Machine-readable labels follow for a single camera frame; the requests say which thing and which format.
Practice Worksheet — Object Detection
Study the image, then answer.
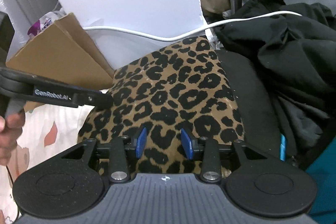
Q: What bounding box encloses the brown cardboard box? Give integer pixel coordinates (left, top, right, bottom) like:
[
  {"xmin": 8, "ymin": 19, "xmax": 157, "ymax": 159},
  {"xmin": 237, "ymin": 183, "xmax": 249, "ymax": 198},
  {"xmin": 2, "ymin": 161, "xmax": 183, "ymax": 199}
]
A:
[{"xmin": 5, "ymin": 12, "xmax": 116, "ymax": 111}]

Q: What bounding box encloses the purple white refill pouch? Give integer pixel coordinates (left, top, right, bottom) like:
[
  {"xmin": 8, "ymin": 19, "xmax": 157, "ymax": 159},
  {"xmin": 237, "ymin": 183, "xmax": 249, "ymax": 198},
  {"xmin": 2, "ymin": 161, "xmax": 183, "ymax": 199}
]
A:
[{"xmin": 27, "ymin": 9, "xmax": 66, "ymax": 39}]

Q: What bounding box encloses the crumpled black jacket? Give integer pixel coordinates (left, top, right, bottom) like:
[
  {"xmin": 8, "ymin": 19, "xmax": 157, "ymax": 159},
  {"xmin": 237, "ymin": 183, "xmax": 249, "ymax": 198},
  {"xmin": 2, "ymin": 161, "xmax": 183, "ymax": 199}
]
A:
[{"xmin": 215, "ymin": 0, "xmax": 335, "ymax": 169}]

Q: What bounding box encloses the white charging cable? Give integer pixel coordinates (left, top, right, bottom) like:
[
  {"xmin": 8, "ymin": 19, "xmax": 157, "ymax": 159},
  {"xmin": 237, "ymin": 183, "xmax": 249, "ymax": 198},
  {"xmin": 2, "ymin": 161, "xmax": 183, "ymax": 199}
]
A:
[{"xmin": 82, "ymin": 10, "xmax": 302, "ymax": 42}]

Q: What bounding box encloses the cream bear print blanket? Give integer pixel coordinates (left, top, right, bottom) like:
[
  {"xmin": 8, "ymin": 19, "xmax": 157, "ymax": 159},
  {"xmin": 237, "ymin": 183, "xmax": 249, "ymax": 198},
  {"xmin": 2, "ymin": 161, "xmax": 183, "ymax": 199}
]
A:
[{"xmin": 1, "ymin": 102, "xmax": 93, "ymax": 223}]

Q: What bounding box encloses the folded black clothes stack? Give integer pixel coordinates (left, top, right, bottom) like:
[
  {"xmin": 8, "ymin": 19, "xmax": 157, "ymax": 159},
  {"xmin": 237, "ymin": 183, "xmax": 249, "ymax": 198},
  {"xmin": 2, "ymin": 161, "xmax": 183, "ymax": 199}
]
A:
[{"xmin": 217, "ymin": 49, "xmax": 281, "ymax": 158}]

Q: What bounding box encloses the leopard print garment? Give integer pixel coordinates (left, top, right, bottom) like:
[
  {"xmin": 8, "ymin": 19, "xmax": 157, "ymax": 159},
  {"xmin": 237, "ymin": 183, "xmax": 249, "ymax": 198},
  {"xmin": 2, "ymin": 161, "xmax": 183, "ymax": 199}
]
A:
[{"xmin": 77, "ymin": 36, "xmax": 244, "ymax": 173}]

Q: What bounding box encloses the person left hand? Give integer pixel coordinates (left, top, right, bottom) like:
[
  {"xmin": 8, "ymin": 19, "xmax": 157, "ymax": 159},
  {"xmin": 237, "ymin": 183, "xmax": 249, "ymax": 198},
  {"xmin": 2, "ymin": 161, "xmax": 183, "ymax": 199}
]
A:
[{"xmin": 0, "ymin": 110, "xmax": 25, "ymax": 165}]

